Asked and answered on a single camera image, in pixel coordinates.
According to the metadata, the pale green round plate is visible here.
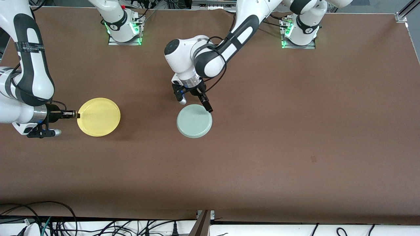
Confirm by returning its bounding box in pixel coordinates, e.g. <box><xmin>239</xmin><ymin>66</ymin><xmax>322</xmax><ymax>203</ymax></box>
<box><xmin>177</xmin><ymin>104</ymin><xmax>213</xmax><ymax>139</ymax></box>

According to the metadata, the yellow round plate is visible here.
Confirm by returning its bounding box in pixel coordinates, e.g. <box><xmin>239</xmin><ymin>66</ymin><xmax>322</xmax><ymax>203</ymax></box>
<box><xmin>77</xmin><ymin>97</ymin><xmax>121</xmax><ymax>137</ymax></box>

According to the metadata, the brown table cloth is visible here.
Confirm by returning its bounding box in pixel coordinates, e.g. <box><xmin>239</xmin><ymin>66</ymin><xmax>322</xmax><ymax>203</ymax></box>
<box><xmin>0</xmin><ymin>7</ymin><xmax>420</xmax><ymax>225</ymax></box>

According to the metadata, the grey metal box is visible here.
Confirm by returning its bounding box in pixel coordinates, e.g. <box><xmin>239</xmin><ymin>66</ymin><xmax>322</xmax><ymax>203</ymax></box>
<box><xmin>191</xmin><ymin>0</ymin><xmax>238</xmax><ymax>10</ymax></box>

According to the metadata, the aluminium profile beam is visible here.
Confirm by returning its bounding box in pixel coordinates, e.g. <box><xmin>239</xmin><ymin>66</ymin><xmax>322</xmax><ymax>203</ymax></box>
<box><xmin>189</xmin><ymin>210</ymin><xmax>215</xmax><ymax>236</ymax></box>

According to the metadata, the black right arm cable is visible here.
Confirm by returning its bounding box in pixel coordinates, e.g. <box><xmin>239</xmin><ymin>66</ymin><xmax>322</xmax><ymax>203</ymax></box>
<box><xmin>0</xmin><ymin>64</ymin><xmax>68</xmax><ymax>113</ymax></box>

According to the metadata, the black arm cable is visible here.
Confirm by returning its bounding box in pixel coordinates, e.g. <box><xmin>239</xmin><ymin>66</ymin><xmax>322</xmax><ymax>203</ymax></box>
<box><xmin>203</xmin><ymin>13</ymin><xmax>237</xmax><ymax>93</ymax></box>
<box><xmin>0</xmin><ymin>64</ymin><xmax>68</xmax><ymax>113</ymax></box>

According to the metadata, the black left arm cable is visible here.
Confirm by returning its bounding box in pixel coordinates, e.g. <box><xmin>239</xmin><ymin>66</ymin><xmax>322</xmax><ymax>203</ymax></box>
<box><xmin>203</xmin><ymin>13</ymin><xmax>237</xmax><ymax>93</ymax></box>

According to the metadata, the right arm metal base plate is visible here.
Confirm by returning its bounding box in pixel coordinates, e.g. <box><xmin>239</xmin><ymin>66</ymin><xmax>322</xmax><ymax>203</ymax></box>
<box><xmin>108</xmin><ymin>15</ymin><xmax>143</xmax><ymax>46</ymax></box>

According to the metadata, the large black cable loop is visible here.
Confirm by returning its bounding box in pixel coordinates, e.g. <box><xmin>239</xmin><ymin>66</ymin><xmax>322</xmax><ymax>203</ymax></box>
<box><xmin>0</xmin><ymin>201</ymin><xmax>78</xmax><ymax>236</ymax></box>

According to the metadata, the small black cable loop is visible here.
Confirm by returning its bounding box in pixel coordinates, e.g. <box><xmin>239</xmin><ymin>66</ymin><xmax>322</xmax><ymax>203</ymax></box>
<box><xmin>0</xmin><ymin>204</ymin><xmax>45</xmax><ymax>236</ymax></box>

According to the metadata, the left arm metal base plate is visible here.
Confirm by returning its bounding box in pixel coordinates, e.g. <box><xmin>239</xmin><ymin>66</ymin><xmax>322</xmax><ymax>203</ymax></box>
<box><xmin>281</xmin><ymin>18</ymin><xmax>316</xmax><ymax>49</ymax></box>

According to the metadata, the long thin black cable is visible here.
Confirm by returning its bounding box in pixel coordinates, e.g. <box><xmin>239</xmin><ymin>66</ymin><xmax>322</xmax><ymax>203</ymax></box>
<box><xmin>259</xmin><ymin>18</ymin><xmax>289</xmax><ymax>28</ymax></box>

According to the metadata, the green cable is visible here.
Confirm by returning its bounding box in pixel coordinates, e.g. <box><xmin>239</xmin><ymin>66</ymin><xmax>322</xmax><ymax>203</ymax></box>
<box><xmin>41</xmin><ymin>216</ymin><xmax>53</xmax><ymax>236</ymax></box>

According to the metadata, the aluminium corner bracket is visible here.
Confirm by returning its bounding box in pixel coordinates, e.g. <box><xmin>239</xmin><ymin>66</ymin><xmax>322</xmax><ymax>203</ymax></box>
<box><xmin>395</xmin><ymin>0</ymin><xmax>420</xmax><ymax>23</ymax></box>

